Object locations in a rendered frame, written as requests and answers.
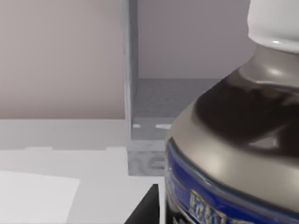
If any dark bottle with blue label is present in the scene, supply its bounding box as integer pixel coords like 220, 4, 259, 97
164, 0, 299, 224

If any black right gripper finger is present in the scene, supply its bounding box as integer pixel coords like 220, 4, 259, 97
124, 183, 161, 224

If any grey cabinet with dark inside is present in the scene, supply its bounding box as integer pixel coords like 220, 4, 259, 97
121, 0, 252, 177

